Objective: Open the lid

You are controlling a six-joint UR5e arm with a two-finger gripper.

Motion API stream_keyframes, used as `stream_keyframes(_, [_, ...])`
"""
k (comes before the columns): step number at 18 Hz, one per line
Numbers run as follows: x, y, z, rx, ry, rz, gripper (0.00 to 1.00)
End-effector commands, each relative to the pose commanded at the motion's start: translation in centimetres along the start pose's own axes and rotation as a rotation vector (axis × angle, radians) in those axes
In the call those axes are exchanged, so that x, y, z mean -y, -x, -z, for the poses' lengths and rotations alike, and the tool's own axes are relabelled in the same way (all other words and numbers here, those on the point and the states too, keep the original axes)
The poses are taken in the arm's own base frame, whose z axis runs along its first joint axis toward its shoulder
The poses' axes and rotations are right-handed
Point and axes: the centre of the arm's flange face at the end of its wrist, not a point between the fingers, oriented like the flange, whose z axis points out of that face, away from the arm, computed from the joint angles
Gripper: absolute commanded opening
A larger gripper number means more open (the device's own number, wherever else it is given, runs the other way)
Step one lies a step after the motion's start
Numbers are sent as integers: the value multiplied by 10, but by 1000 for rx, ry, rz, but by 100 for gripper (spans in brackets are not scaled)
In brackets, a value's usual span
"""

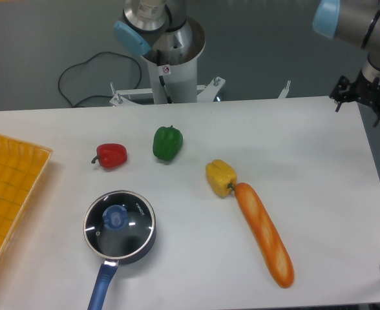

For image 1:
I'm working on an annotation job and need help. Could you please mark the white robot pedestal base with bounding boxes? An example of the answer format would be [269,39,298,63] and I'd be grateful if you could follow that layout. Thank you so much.
[109,17,291,107]

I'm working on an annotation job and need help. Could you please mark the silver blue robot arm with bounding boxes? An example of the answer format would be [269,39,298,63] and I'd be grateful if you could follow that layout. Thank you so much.
[113,1,380,121]

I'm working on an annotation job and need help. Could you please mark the orange baguette bread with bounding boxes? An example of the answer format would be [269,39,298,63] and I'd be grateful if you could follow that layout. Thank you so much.
[234,183,295,288]

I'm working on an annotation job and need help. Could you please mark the yellow bell pepper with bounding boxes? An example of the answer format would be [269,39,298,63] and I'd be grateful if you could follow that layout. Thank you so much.
[205,160,237,198]

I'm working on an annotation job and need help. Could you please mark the yellow woven basket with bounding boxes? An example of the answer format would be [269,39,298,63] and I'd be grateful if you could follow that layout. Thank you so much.
[0,134,53,258]

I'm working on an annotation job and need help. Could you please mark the blue saucepan with handle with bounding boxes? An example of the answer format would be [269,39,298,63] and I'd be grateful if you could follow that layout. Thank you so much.
[82,190,158,310]

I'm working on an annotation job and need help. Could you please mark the green bell pepper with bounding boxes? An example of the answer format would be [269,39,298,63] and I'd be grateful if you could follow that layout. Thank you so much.
[153,125,184,162]

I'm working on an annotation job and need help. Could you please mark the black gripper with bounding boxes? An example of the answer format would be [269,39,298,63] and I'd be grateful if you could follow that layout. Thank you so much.
[329,68,380,127]

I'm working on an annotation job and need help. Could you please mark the red bell pepper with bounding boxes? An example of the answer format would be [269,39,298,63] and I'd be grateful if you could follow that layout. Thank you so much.
[91,143,128,169]

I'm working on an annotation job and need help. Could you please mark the black floor cable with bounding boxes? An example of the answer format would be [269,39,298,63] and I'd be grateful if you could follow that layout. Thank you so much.
[58,51,143,108]

